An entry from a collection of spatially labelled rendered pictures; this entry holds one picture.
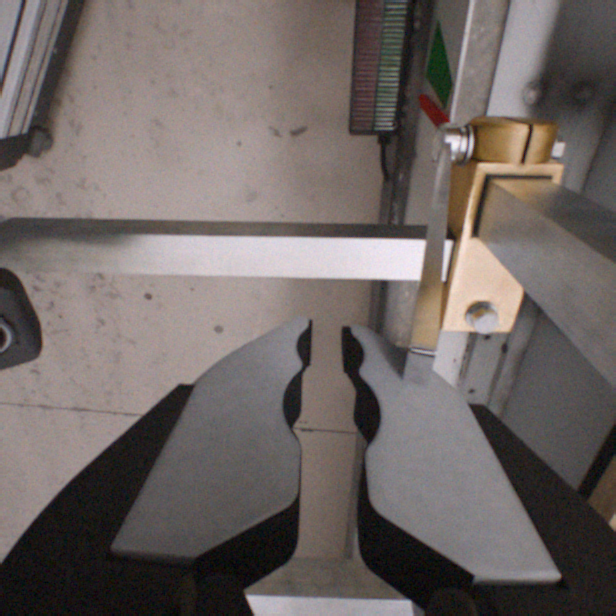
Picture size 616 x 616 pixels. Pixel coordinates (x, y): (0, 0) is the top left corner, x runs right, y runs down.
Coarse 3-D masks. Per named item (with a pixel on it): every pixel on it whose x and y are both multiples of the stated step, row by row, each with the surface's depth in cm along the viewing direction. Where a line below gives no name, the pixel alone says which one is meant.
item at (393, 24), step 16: (400, 0) 33; (384, 16) 33; (400, 16) 33; (384, 32) 34; (400, 32) 34; (384, 48) 34; (400, 48) 34; (384, 64) 35; (400, 64) 35; (384, 80) 36; (384, 96) 36; (384, 112) 37; (384, 128) 38
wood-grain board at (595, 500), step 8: (608, 472) 35; (600, 480) 36; (608, 480) 35; (600, 488) 36; (608, 488) 35; (592, 496) 37; (600, 496) 36; (608, 496) 35; (592, 504) 37; (600, 504) 36; (608, 504) 35; (600, 512) 36; (608, 512) 35; (608, 520) 35
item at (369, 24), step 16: (368, 0) 33; (368, 16) 33; (368, 32) 34; (368, 48) 35; (368, 64) 35; (368, 80) 36; (368, 96) 36; (368, 112) 37; (352, 128) 38; (368, 128) 38
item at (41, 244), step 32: (0, 224) 28; (32, 224) 28; (64, 224) 28; (96, 224) 28; (128, 224) 28; (160, 224) 28; (192, 224) 28; (224, 224) 29; (256, 224) 29; (288, 224) 29; (320, 224) 29; (352, 224) 29; (384, 224) 29; (0, 256) 28; (32, 256) 28; (64, 256) 28; (96, 256) 28; (128, 256) 28; (160, 256) 28; (192, 256) 28; (224, 256) 27; (256, 256) 27; (288, 256) 27; (320, 256) 27; (352, 256) 27; (384, 256) 27; (416, 256) 27; (448, 256) 27
